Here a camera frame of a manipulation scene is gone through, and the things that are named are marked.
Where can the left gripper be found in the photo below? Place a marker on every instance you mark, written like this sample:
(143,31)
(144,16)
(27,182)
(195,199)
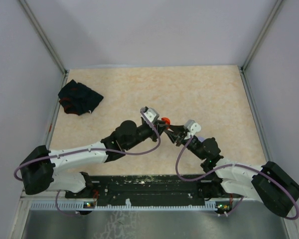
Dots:
(160,126)

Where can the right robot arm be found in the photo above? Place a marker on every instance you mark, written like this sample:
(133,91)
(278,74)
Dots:
(268,183)

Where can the purple earbud case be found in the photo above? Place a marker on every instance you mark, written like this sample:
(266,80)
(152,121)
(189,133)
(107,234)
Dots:
(201,139)

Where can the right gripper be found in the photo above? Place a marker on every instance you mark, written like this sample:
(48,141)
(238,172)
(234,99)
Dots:
(178,133)

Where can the black cloth pouch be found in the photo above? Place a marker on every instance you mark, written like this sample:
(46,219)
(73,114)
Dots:
(78,99)

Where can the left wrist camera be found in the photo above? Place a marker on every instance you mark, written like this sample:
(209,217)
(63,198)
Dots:
(149,114)

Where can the white cable duct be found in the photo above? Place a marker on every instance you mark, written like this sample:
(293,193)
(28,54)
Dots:
(70,205)

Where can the orange earbud case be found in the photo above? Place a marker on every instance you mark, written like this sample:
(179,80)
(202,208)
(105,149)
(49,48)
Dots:
(166,120)

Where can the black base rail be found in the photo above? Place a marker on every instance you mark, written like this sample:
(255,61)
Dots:
(151,190)

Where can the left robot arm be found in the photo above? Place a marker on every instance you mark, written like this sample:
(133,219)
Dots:
(45,169)

